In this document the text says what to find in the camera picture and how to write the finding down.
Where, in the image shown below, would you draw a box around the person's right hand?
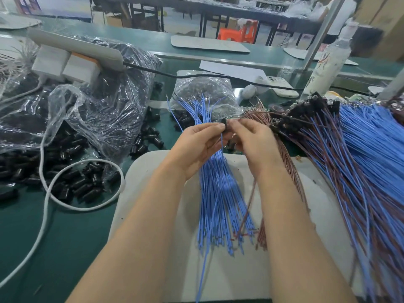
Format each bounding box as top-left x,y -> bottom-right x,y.
226,118 -> 286,179

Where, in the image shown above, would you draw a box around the person's left hand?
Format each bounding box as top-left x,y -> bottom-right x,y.
165,122 -> 227,182

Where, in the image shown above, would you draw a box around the bundle of blue wires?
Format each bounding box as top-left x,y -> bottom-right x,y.
169,94 -> 258,256

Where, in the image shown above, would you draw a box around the pile of assembled wire harnesses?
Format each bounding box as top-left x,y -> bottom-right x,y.
271,93 -> 404,302

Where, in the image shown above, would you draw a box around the pile of black plastic caps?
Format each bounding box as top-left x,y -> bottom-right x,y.
0,107 -> 166,205

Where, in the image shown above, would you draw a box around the person's right forearm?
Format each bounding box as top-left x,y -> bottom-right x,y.
259,165 -> 357,303

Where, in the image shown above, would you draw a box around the person's left forearm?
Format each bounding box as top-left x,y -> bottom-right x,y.
66,168 -> 204,303

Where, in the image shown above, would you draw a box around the white computer mouse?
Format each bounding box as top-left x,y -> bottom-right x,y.
241,84 -> 257,100

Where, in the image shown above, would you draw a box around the small clear plastic bag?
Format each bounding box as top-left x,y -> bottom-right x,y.
168,71 -> 241,120

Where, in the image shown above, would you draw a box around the white flat device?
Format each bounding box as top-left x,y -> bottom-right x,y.
260,75 -> 300,98

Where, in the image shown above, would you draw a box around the white paper sheet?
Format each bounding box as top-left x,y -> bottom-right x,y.
199,60 -> 271,83

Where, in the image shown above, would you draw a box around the large clear plastic bag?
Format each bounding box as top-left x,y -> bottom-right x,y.
0,35 -> 163,160

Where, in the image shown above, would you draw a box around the white flat tray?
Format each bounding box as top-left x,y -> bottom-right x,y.
283,47 -> 359,66
170,35 -> 251,53
0,14 -> 42,30

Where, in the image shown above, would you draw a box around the white spray bottle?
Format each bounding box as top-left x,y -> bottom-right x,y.
302,20 -> 359,98

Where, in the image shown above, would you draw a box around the orange plastic stool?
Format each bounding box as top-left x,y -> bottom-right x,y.
218,21 -> 258,43

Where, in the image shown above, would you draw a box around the white work board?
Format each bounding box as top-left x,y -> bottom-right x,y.
109,150 -> 367,300

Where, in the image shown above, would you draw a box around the white orange charger adapter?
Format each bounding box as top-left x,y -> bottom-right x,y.
62,53 -> 102,86

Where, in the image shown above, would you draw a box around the white power strip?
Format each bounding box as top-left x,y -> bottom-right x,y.
27,28 -> 127,72

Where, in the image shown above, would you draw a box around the cardboard boxes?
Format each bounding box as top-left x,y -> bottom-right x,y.
355,0 -> 404,61

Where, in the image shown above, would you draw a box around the blue table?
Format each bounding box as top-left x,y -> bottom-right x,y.
16,0 -> 92,21

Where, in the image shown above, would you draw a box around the black power cord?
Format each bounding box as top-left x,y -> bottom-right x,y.
125,61 -> 373,97

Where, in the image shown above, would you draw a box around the slanted metal frame post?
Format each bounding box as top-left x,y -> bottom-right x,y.
303,0 -> 347,69

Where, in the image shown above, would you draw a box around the long black-frame table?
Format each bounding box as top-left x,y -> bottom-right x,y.
91,0 -> 322,44

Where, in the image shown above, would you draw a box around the short metal frame post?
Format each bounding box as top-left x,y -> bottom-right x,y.
377,67 -> 404,101

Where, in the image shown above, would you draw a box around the white charging cable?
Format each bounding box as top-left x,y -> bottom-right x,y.
0,77 -> 125,289

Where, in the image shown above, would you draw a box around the bundle of stripped brown wires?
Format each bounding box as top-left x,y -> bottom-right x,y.
0,44 -> 37,106

